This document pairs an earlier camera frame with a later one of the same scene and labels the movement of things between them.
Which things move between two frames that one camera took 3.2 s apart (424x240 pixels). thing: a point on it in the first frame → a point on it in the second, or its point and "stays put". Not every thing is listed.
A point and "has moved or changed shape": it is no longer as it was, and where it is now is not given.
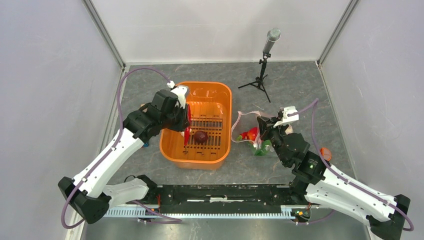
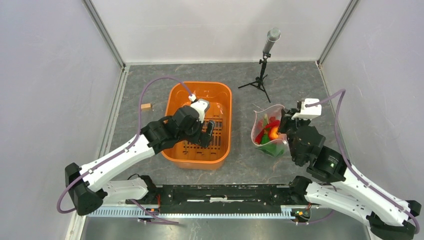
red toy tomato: x=252 y=133 has moved or changed shape
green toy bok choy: x=263 y=149 has moved or changed shape
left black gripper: x=184 y=121 → x=204 y=138
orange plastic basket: x=211 y=104 stays put
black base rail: x=224 y=199 stays put
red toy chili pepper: x=244 y=136 has moved or changed shape
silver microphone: x=273 y=35 stays put
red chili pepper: x=187 y=130 has moved or changed shape
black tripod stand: x=259 y=80 stays put
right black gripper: x=266 y=127 → x=286 y=118
